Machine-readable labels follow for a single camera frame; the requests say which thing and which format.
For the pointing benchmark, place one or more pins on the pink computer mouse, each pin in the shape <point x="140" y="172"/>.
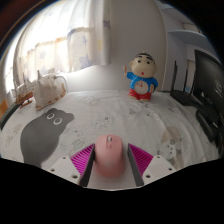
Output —
<point x="109" y="156"/>

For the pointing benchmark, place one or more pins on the white wall shelf unit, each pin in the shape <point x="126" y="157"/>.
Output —
<point x="186" y="33"/>

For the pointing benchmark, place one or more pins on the dark grey cat-shaped mouse pad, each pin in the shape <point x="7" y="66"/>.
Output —
<point x="41" y="136"/>

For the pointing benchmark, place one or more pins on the white printed tablecloth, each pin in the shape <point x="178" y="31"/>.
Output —
<point x="110" y="116"/>

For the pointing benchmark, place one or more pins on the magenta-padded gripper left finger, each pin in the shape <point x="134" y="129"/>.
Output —
<point x="63" y="166"/>

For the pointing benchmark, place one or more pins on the white star-print curtain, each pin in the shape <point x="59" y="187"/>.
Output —
<point x="60" y="40"/>

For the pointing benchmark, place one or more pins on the black monitor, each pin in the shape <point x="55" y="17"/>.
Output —
<point x="208" y="80"/>

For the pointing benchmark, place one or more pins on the cartoon boy figurine clock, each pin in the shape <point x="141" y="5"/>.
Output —
<point x="142" y="80"/>

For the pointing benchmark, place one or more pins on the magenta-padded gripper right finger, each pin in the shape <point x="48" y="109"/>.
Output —
<point x="158" y="166"/>

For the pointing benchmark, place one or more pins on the white fabric basket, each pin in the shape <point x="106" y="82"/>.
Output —
<point x="46" y="91"/>

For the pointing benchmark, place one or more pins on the orange wooden chair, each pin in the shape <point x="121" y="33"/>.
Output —
<point x="2" y="107"/>

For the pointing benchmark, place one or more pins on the black desktop device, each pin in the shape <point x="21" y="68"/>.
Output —
<point x="208" y="123"/>

